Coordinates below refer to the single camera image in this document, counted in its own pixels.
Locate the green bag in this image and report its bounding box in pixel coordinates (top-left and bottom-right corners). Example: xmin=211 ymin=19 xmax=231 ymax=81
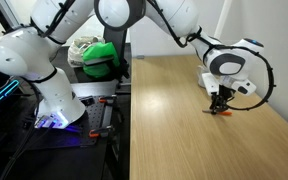
xmin=81 ymin=41 xmax=121 ymax=80

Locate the orange marker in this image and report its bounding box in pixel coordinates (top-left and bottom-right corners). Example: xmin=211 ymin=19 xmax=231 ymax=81
xmin=202 ymin=108 xmax=234 ymax=117

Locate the cyan LED light strip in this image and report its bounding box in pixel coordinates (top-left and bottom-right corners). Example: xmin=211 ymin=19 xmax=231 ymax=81
xmin=0 ymin=79 xmax=21 ymax=116

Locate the black camera stand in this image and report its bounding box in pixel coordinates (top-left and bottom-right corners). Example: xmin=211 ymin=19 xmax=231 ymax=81
xmin=103 ymin=27 xmax=131 ymax=88

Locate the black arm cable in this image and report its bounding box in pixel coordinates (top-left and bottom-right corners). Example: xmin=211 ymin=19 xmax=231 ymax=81
xmin=146 ymin=0 xmax=276 ymax=112

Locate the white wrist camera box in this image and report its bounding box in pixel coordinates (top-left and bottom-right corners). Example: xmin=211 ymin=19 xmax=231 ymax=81
xmin=201 ymin=72 xmax=219 ymax=97

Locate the black floor cable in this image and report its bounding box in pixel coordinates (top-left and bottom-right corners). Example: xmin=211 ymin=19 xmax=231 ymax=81
xmin=0 ymin=83 xmax=44 ymax=180

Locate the white plastic bag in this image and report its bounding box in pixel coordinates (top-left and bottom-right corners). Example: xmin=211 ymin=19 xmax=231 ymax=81
xmin=66 ymin=35 xmax=107 ymax=69

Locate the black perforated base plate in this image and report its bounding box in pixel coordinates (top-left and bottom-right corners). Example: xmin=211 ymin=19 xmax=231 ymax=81
xmin=33 ymin=94 xmax=116 ymax=148

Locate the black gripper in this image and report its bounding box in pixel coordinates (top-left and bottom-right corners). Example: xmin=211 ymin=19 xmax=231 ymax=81
xmin=209 ymin=84 xmax=237 ymax=115

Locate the black clamp orange handle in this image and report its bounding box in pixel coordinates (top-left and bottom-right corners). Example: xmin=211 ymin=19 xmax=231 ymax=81
xmin=97 ymin=95 xmax=119 ymax=106
xmin=88 ymin=125 xmax=116 ymax=139

